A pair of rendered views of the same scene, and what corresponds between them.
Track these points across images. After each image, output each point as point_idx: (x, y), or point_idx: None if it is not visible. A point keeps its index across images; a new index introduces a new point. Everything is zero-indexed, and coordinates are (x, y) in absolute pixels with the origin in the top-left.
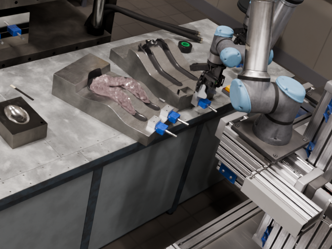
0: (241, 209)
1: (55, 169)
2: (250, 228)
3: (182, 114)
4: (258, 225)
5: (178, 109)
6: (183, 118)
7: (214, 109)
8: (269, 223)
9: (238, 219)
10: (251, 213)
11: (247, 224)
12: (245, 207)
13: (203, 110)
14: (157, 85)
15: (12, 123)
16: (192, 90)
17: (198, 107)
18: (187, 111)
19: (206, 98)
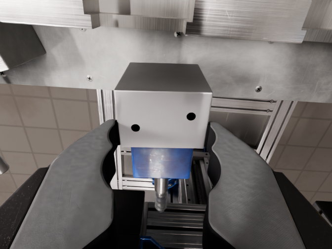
0: (230, 100)
1: None
2: (215, 119)
3: (98, 47)
4: (225, 122)
5: (9, 69)
6: (81, 69)
7: (159, 203)
8: (179, 186)
9: (212, 107)
10: (233, 110)
11: (217, 113)
12: (238, 101)
13: (216, 78)
14: None
15: None
16: (193, 13)
17: (213, 52)
18: (143, 42)
19: (190, 150)
